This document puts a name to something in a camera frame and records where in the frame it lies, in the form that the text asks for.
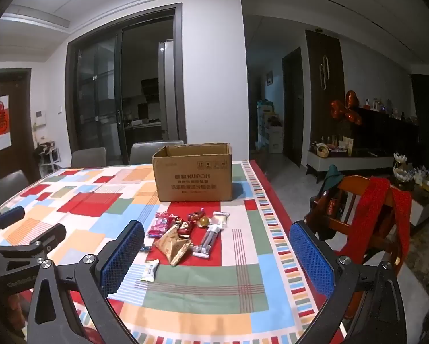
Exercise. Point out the silver refrigerator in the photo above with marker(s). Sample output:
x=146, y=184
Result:
x=167, y=89

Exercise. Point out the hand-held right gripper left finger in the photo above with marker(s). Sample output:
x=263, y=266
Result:
x=123, y=254

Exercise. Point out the red scarf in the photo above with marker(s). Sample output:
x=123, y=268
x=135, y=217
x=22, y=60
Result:
x=370, y=211

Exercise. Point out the purple foil wrapped candy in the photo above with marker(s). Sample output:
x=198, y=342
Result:
x=195, y=216

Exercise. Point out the colourful patchwork tablecloth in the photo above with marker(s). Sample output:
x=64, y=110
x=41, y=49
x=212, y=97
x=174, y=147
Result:
x=214, y=294

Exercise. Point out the white square snack packet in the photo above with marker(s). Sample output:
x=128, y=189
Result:
x=219, y=218

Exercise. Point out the wooden chair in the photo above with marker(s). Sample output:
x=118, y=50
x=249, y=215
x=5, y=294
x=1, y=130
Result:
x=338, y=215

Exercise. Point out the green cloth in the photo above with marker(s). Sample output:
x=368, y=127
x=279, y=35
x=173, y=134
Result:
x=332, y=177

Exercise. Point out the grey long snack packet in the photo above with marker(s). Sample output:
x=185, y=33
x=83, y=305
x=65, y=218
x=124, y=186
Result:
x=207, y=242

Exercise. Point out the dark framed glass sliding door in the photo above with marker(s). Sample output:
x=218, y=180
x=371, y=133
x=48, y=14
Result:
x=92, y=89

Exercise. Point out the gold jelly cup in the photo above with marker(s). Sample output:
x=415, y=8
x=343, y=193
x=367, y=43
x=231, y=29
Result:
x=203, y=221

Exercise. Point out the brown cardboard box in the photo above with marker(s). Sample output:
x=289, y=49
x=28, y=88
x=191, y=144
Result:
x=193, y=181

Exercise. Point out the pink snack packet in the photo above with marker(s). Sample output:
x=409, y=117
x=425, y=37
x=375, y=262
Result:
x=160, y=224

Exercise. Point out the lotus flower lamp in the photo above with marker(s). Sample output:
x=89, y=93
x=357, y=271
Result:
x=401, y=166

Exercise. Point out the white low cabinet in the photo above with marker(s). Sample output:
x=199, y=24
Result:
x=347, y=163

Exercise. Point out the red foil balloons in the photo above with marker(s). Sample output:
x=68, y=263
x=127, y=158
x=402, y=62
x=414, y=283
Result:
x=349, y=109

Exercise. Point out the white shoe rack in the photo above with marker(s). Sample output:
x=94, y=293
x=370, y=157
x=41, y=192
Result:
x=49, y=156

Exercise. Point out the small white snack packet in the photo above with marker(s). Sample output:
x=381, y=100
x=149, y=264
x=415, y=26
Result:
x=150, y=270

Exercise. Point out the woven basket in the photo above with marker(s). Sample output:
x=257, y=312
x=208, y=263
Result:
x=322, y=150

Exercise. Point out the dark hallway door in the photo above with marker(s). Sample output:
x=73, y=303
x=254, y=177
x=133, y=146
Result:
x=292, y=114

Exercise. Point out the red and white door poster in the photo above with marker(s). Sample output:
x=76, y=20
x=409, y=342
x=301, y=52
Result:
x=0, y=123

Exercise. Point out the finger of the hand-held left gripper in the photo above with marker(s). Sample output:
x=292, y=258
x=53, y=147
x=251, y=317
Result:
x=51, y=234
x=11, y=215

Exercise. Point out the dark tall wardrobe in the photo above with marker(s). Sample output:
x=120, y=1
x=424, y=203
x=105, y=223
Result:
x=325, y=107

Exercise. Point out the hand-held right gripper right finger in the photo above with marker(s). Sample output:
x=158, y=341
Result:
x=311, y=258

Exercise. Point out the white intercom panel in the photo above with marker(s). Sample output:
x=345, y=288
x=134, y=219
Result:
x=40, y=118

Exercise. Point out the tan triangular snack packet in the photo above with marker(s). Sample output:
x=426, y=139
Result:
x=171, y=249

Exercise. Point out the brown wooden door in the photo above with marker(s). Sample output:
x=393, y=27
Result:
x=19, y=122

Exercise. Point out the white toy shelf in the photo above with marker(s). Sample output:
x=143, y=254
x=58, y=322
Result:
x=270, y=129

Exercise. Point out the small wall picture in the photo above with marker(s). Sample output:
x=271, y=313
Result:
x=270, y=77

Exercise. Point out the dark sideboard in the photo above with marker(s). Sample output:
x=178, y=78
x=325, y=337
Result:
x=383, y=132

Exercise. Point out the grey dining chair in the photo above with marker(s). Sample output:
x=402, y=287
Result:
x=142, y=152
x=10, y=186
x=88, y=157

